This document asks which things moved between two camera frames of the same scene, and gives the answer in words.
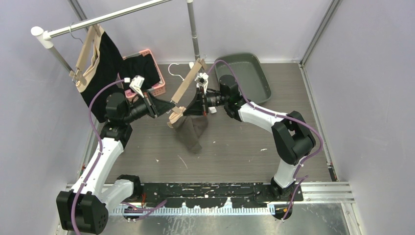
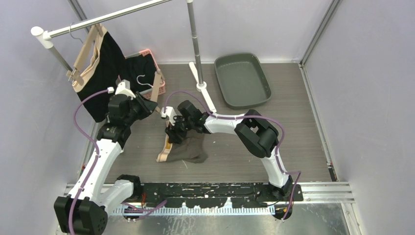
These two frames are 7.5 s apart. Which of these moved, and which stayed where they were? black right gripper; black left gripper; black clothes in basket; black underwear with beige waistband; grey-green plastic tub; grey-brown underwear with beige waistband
Moved: grey-brown underwear with beige waistband; black right gripper
Stayed: black clothes in basket; grey-green plastic tub; black left gripper; black underwear with beige waistband
